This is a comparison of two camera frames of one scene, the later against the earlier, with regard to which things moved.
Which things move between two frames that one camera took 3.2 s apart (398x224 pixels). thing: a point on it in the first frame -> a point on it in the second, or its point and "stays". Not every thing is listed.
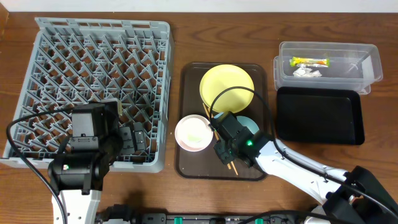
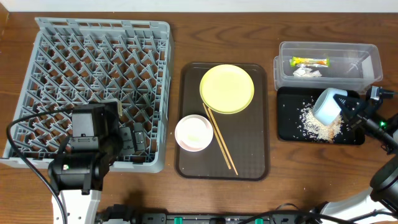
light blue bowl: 247,122 -> 326,109
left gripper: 133,137 stays
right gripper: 225,150 -> 356,111
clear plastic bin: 327,64 stays
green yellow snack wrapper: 309,61 stays
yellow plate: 220,78 stays
